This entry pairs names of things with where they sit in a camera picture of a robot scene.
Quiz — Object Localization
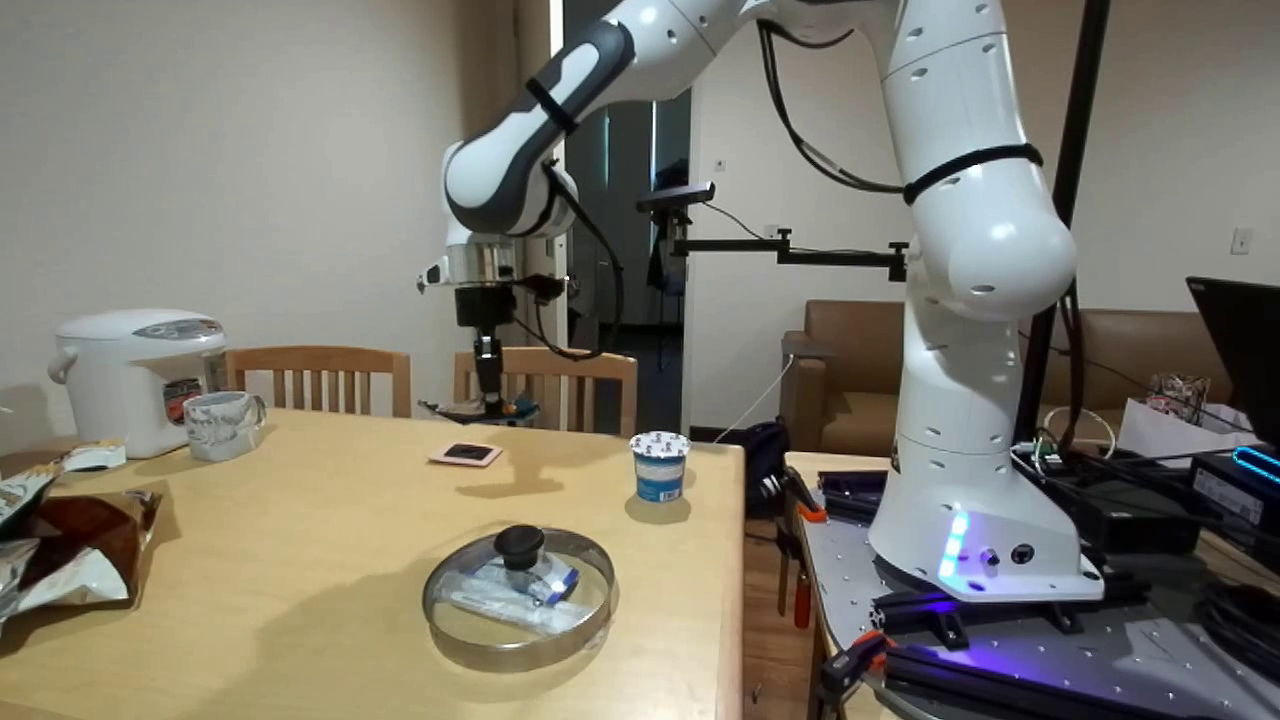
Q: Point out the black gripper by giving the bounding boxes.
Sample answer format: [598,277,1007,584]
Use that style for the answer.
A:
[457,277,562,389]

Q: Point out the blue grey snack bar packet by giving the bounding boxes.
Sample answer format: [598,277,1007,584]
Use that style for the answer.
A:
[415,396,541,427]

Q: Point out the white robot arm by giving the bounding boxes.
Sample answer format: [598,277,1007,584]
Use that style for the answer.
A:
[432,0,1105,605]

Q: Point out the right wooden chair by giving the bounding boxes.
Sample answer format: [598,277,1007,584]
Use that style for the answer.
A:
[496,345,641,438]

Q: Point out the wooden chair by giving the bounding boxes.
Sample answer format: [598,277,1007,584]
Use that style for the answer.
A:
[221,345,410,417]
[496,345,641,438]

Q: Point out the left wooden chair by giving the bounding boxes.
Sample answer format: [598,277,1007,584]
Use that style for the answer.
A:
[221,345,410,417]

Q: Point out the glass pot lid black knob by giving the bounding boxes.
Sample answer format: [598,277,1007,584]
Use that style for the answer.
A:
[419,524,618,671]

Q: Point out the brown sofa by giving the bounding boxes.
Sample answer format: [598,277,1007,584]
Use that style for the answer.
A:
[781,300,1231,458]

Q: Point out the white electric water boiler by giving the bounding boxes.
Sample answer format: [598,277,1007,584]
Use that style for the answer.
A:
[46,309,224,458]

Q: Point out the brown snack bags pile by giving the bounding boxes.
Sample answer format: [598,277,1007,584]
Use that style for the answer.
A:
[0,464,163,629]

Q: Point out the black laptop screen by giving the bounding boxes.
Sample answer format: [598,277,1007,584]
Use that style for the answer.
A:
[1187,277,1280,448]

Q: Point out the black electronics box blue light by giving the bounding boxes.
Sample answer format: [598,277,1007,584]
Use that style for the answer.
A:
[1193,443,1280,536]

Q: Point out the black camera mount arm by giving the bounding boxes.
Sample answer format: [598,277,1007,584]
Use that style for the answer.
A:
[636,184,909,284]

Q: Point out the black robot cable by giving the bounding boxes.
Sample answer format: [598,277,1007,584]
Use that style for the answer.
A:
[753,17,910,199]

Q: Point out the grey metal robot base plate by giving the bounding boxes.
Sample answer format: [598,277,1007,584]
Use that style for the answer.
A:
[794,470,1280,720]

